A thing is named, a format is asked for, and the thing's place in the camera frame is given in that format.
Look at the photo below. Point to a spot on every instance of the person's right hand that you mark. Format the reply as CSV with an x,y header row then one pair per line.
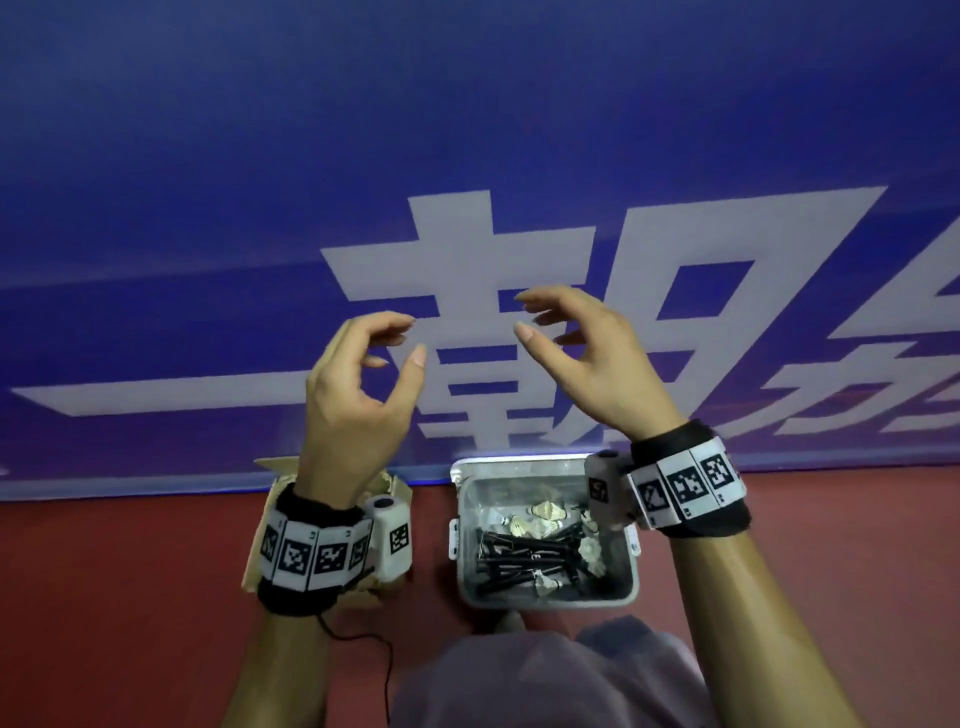
x,y
615,375

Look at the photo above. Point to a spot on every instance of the person's left hand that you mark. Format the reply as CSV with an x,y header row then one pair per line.
x,y
345,435

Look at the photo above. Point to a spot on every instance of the large torn cardboard box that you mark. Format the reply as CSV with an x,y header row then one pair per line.
x,y
277,466

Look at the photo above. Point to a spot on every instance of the clear plastic storage bin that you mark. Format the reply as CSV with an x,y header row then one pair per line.
x,y
480,495

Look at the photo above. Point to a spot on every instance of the shuttlecocks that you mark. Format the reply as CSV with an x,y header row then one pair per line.
x,y
546,512

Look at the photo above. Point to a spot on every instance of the person's right forearm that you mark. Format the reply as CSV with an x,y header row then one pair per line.
x,y
750,637

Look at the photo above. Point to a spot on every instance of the person's left forearm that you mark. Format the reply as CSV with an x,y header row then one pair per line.
x,y
277,675

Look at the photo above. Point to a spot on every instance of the person's grey trousers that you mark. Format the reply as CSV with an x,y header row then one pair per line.
x,y
622,630

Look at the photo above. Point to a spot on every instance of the person's pale shirt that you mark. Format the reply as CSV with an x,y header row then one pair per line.
x,y
540,690

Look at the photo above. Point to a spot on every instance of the black wristband with marker tiles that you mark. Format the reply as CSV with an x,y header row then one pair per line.
x,y
690,484
307,555

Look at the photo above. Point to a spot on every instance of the blue printed barrier board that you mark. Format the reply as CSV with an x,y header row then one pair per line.
x,y
225,150

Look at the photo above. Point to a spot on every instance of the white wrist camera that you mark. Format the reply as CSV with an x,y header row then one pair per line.
x,y
604,487
394,536

